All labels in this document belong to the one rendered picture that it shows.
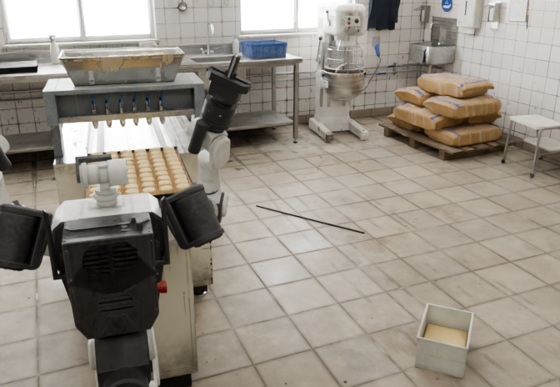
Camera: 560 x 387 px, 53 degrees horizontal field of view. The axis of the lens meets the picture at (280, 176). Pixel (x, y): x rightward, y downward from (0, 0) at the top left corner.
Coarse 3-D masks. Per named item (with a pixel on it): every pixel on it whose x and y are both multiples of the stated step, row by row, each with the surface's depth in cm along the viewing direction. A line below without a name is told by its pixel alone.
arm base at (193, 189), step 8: (200, 184) 147; (184, 192) 144; (192, 192) 145; (168, 200) 145; (176, 200) 145; (168, 208) 145; (168, 216) 145; (176, 216) 145; (176, 224) 144; (176, 232) 145; (184, 232) 146; (216, 232) 144; (224, 232) 147; (176, 240) 145; (184, 240) 144; (200, 240) 143; (208, 240) 144; (184, 248) 144
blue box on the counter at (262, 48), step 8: (264, 40) 590; (272, 40) 594; (248, 48) 563; (256, 48) 557; (264, 48) 562; (272, 48) 566; (280, 48) 569; (248, 56) 567; (256, 56) 560; (264, 56) 564; (272, 56) 568; (280, 56) 572
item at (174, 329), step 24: (168, 264) 216; (168, 288) 219; (192, 288) 223; (168, 312) 223; (192, 312) 226; (168, 336) 226; (192, 336) 230; (168, 360) 230; (192, 360) 233; (168, 384) 237
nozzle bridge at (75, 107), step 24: (48, 96) 248; (72, 96) 259; (96, 96) 262; (120, 96) 265; (144, 96) 269; (168, 96) 272; (192, 96) 273; (48, 120) 252; (72, 120) 258; (96, 120) 261
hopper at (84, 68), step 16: (112, 48) 278; (128, 48) 280; (144, 48) 283; (160, 48) 285; (176, 48) 287; (64, 64) 249; (80, 64) 251; (96, 64) 253; (112, 64) 256; (128, 64) 258; (144, 64) 260; (160, 64) 262; (176, 64) 264; (80, 80) 257; (96, 80) 259; (112, 80) 261; (128, 80) 264; (144, 80) 266; (160, 80) 268
